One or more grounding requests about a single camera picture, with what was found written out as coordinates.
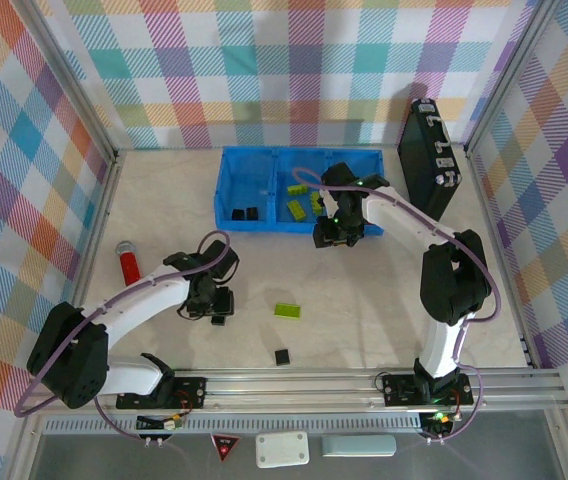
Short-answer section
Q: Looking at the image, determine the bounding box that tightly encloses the connector board with green light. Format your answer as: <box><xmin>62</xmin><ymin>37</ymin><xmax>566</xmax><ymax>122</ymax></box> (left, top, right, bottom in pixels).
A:
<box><xmin>421</xmin><ymin>410</ymin><xmax>460</xmax><ymax>436</ymax></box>

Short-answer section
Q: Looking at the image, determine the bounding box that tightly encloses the black briefcase with silver latches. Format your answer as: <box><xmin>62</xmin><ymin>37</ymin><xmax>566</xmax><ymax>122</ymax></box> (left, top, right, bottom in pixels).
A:
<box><xmin>397</xmin><ymin>97</ymin><xmax>465</xmax><ymax>221</ymax></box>

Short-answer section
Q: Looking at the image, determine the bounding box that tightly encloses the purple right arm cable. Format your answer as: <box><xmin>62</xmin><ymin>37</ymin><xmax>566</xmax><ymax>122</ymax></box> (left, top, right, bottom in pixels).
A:
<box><xmin>291</xmin><ymin>167</ymin><xmax>500</xmax><ymax>444</ymax></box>

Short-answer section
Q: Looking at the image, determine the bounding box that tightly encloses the yellow connector with wires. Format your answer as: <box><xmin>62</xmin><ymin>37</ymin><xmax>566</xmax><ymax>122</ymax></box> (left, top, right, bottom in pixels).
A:
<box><xmin>136</xmin><ymin>413</ymin><xmax>188</xmax><ymax>434</ymax></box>

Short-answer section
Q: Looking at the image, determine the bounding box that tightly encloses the grey-blue rectangular block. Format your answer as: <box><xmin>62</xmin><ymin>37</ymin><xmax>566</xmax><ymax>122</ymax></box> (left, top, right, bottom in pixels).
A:
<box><xmin>321</xmin><ymin>433</ymin><xmax>398</xmax><ymax>458</ymax></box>

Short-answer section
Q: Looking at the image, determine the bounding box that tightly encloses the aluminium frame post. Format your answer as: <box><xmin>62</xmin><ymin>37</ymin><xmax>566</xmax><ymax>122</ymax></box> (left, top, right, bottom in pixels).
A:
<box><xmin>461</xmin><ymin>0</ymin><xmax>565</xmax><ymax>156</ymax></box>
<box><xmin>13</xmin><ymin>0</ymin><xmax>120</xmax><ymax>161</ymax></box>

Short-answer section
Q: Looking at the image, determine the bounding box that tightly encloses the white rectangular plate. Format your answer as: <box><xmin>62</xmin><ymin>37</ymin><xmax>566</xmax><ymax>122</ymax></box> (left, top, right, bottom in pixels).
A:
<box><xmin>255</xmin><ymin>430</ymin><xmax>310</xmax><ymax>470</ymax></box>

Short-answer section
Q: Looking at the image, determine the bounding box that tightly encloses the aluminium mounting rail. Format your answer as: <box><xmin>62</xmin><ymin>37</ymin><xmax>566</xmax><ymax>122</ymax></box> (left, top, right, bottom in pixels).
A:
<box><xmin>23</xmin><ymin>372</ymin><xmax>568</xmax><ymax>414</ymax></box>

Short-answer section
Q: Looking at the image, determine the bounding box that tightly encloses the slotted grey cable duct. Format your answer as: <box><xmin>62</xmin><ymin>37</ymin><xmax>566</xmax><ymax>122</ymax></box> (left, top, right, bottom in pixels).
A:
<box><xmin>43</xmin><ymin>417</ymin><xmax>425</xmax><ymax>434</ymax></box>

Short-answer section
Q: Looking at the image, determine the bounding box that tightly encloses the plaid fabric backdrop panel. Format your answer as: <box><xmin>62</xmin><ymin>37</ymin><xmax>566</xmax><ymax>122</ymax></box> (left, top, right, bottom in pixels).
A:
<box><xmin>28</xmin><ymin>0</ymin><xmax>540</xmax><ymax>151</ymax></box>
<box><xmin>466</xmin><ymin>0</ymin><xmax>568</xmax><ymax>454</ymax></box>
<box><xmin>0</xmin><ymin>0</ymin><xmax>115</xmax><ymax>456</ymax></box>

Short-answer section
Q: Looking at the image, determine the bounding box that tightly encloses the aluminium table edge rail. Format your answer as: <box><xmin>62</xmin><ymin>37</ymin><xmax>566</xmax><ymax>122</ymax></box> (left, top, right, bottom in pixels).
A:
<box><xmin>463</xmin><ymin>147</ymin><xmax>543</xmax><ymax>371</ymax></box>
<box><xmin>66</xmin><ymin>149</ymin><xmax>125</xmax><ymax>321</ymax></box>

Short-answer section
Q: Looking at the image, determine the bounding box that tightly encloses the blue three-compartment plastic bin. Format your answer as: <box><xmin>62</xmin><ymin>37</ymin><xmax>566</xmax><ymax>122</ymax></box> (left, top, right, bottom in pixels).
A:
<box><xmin>213</xmin><ymin>145</ymin><xmax>386</xmax><ymax>237</ymax></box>

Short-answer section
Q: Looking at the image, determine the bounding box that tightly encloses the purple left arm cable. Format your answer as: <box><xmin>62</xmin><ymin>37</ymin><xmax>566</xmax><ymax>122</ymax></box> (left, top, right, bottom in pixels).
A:
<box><xmin>15</xmin><ymin>230</ymin><xmax>231</xmax><ymax>444</ymax></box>

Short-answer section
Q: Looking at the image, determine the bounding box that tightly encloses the red emergency button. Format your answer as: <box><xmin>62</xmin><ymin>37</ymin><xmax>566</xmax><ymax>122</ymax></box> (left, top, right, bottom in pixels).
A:
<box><xmin>210</xmin><ymin>433</ymin><xmax>242</xmax><ymax>464</ymax></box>

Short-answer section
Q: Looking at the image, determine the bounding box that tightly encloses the red cylinder with silver ring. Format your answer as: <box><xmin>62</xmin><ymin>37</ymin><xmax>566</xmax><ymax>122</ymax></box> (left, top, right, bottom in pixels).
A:
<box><xmin>115</xmin><ymin>241</ymin><xmax>145</xmax><ymax>287</ymax></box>

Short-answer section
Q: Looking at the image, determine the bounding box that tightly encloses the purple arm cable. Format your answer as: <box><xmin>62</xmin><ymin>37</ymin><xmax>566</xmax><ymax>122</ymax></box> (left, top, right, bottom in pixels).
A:
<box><xmin>291</xmin><ymin>167</ymin><xmax>500</xmax><ymax>444</ymax></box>
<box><xmin>15</xmin><ymin>230</ymin><xmax>231</xmax><ymax>444</ymax></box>

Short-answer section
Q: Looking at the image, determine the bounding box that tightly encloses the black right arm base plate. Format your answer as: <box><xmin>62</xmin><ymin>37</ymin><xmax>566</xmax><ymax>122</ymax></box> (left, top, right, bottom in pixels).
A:
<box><xmin>381</xmin><ymin>372</ymin><xmax>475</xmax><ymax>407</ymax></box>

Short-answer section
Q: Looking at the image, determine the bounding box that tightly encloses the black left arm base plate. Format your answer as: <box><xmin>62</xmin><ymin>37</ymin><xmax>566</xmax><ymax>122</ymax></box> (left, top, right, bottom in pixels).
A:
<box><xmin>113</xmin><ymin>375</ymin><xmax>209</xmax><ymax>411</ymax></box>

